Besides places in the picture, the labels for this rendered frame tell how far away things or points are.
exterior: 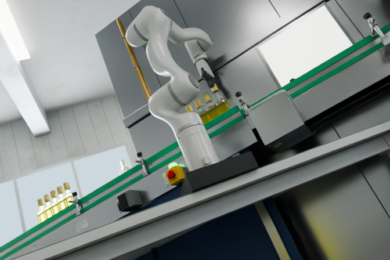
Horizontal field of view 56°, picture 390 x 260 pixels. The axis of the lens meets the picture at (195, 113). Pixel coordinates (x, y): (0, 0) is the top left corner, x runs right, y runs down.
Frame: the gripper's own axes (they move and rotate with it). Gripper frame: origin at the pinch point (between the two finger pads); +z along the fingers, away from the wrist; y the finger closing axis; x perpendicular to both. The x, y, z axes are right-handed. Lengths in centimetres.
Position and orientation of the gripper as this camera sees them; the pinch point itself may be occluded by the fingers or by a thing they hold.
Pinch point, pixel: (212, 85)
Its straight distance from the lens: 198.4
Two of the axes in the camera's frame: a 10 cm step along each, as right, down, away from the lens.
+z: 3.7, 8.3, -4.1
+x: 8.1, -5.1, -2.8
